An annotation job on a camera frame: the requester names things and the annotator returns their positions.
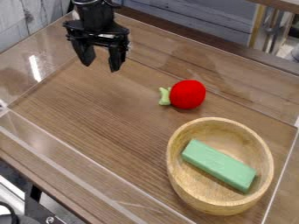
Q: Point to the clear acrylic tray wall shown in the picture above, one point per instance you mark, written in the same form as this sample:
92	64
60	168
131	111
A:
88	189

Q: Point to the gold metal chair frame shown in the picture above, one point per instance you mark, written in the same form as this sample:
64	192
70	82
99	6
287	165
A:
272	22

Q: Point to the green rectangular block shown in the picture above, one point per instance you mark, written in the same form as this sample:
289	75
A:
219	165

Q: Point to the black table clamp mount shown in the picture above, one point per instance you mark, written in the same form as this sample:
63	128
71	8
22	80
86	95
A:
35	213

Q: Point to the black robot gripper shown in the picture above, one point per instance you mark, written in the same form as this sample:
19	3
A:
96	29

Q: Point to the red plush fruit green stem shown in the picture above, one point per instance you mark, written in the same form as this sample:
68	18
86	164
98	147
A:
184	95

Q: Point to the round wooden bowl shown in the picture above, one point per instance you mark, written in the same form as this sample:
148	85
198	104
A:
202	191

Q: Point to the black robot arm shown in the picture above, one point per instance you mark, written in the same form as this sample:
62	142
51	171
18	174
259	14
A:
94	1

